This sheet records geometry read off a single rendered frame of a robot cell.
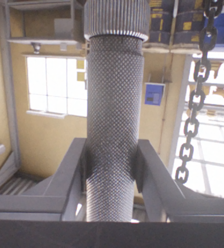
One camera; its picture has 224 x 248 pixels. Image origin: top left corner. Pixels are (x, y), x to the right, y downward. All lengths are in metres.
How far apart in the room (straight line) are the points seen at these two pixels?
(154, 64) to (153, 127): 1.68
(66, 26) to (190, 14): 2.87
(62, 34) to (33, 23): 1.58
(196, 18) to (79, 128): 4.19
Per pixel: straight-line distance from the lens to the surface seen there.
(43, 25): 6.27
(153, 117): 5.07
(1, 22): 7.04
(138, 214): 6.19
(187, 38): 3.54
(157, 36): 3.56
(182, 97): 4.79
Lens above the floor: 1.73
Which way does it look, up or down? 17 degrees up
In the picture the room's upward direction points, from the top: 176 degrees counter-clockwise
